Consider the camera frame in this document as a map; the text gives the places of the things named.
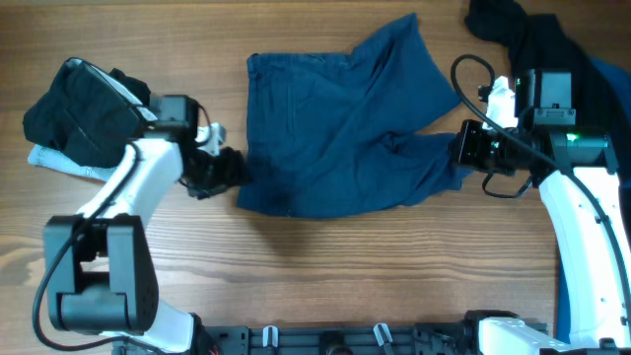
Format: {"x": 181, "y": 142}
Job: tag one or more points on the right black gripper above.
{"x": 464, "y": 149}

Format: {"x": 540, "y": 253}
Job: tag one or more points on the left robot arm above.
{"x": 99, "y": 286}

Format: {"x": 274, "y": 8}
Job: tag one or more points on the folded light denim jeans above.
{"x": 57, "y": 161}

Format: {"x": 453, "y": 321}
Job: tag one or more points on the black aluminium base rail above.
{"x": 417, "y": 339}

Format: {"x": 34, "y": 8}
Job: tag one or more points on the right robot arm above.
{"x": 531, "y": 125}

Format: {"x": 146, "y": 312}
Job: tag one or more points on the dark blue shorts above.
{"x": 332, "y": 135}

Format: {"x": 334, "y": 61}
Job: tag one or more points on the folded black garment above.
{"x": 88, "y": 114}

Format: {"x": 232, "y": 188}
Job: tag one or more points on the bright blue cloth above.
{"x": 619, "y": 81}

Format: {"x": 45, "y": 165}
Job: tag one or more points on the crumpled black garment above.
{"x": 538, "y": 42}

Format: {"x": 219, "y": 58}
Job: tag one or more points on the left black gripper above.
{"x": 233, "y": 173}

